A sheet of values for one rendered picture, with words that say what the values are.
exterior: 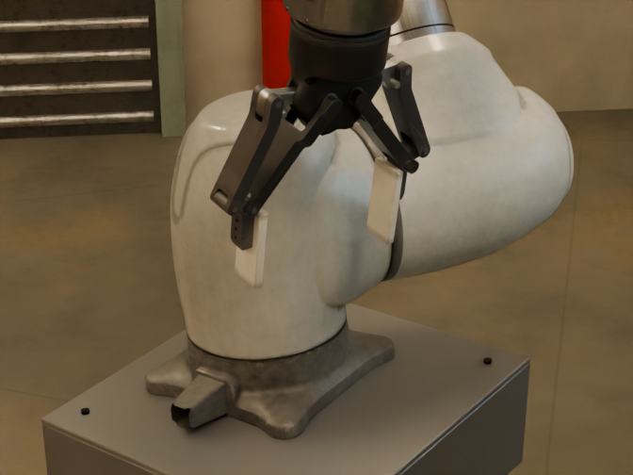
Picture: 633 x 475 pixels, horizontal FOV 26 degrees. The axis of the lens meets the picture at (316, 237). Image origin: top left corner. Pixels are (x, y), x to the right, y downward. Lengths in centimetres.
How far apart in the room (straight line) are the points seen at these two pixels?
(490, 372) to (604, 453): 121
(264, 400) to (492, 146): 31
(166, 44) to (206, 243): 256
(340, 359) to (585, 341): 159
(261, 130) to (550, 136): 39
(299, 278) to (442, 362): 20
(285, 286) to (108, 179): 239
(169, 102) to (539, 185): 257
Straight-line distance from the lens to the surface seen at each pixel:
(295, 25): 102
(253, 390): 126
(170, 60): 376
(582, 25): 400
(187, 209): 121
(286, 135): 105
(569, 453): 250
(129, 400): 133
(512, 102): 131
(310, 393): 126
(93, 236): 328
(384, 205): 115
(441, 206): 125
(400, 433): 124
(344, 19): 98
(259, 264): 107
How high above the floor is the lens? 140
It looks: 26 degrees down
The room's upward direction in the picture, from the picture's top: straight up
